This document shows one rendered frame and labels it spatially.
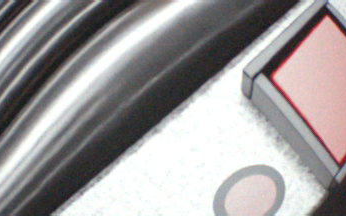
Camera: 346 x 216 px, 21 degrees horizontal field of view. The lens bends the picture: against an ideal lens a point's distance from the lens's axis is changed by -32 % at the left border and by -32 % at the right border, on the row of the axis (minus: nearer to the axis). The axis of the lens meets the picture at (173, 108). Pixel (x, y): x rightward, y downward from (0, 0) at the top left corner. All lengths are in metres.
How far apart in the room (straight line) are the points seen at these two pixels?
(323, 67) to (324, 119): 0.03
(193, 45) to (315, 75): 0.06
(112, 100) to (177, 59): 0.03
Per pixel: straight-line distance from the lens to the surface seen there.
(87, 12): 0.47
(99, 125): 0.44
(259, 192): 0.43
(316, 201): 0.43
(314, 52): 0.45
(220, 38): 0.46
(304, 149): 0.43
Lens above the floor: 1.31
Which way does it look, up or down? 63 degrees down
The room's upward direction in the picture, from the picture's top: 3 degrees clockwise
